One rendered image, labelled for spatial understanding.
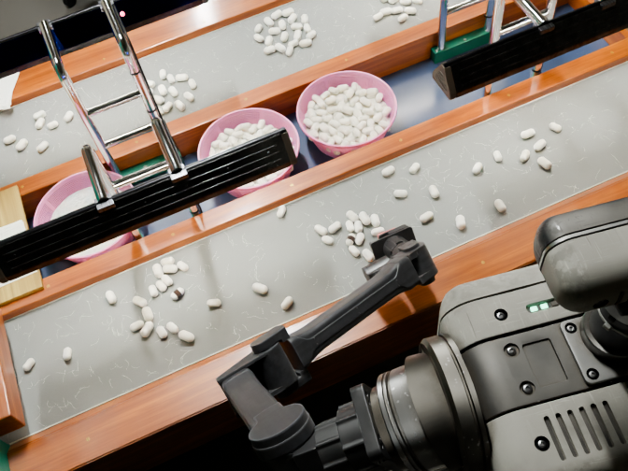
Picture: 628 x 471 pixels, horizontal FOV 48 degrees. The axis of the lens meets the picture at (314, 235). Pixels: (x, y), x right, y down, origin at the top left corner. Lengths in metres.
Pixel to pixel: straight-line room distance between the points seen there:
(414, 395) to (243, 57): 1.51
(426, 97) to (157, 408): 1.11
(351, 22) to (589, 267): 1.63
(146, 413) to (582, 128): 1.25
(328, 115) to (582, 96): 0.66
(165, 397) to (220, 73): 0.96
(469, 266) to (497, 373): 0.86
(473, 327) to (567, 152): 1.12
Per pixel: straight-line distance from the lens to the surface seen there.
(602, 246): 0.66
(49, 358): 1.74
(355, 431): 0.83
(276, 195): 1.76
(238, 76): 2.08
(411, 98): 2.05
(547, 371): 0.81
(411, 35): 2.10
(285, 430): 0.87
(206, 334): 1.64
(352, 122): 1.92
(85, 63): 2.24
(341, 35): 2.15
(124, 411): 1.60
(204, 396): 1.56
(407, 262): 1.41
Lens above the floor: 2.19
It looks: 58 degrees down
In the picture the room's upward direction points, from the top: 11 degrees counter-clockwise
